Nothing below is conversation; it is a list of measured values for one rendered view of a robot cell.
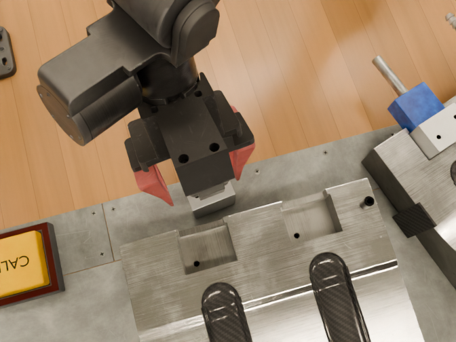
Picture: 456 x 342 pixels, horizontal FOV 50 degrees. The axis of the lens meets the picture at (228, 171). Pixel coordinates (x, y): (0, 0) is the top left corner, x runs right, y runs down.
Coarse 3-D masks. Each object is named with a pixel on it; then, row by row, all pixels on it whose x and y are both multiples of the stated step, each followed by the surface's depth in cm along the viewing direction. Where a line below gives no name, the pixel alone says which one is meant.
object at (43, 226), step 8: (40, 224) 55; (8, 232) 55; (16, 232) 55; (24, 232) 55; (48, 232) 55; (48, 240) 55; (48, 248) 55; (48, 256) 54; (48, 264) 54; (56, 280) 54; (40, 288) 53; (48, 288) 53; (56, 288) 53; (16, 296) 53; (24, 296) 53; (32, 296) 53; (0, 304) 53
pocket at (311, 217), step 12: (324, 192) 50; (288, 204) 50; (300, 204) 50; (312, 204) 52; (324, 204) 52; (288, 216) 51; (300, 216) 51; (312, 216) 51; (324, 216) 51; (336, 216) 49; (288, 228) 51; (300, 228) 51; (312, 228) 51; (324, 228) 51; (336, 228) 50; (300, 240) 51
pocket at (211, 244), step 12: (192, 228) 50; (204, 228) 50; (216, 228) 50; (228, 228) 50; (180, 240) 51; (192, 240) 51; (204, 240) 51; (216, 240) 51; (228, 240) 51; (180, 252) 49; (192, 252) 50; (204, 252) 50; (216, 252) 50; (228, 252) 50; (192, 264) 50; (204, 264) 50; (216, 264) 50
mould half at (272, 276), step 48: (336, 192) 49; (144, 240) 48; (240, 240) 48; (288, 240) 48; (336, 240) 48; (384, 240) 48; (144, 288) 47; (192, 288) 47; (240, 288) 47; (288, 288) 47; (384, 288) 47; (144, 336) 46; (192, 336) 46; (288, 336) 46; (384, 336) 46
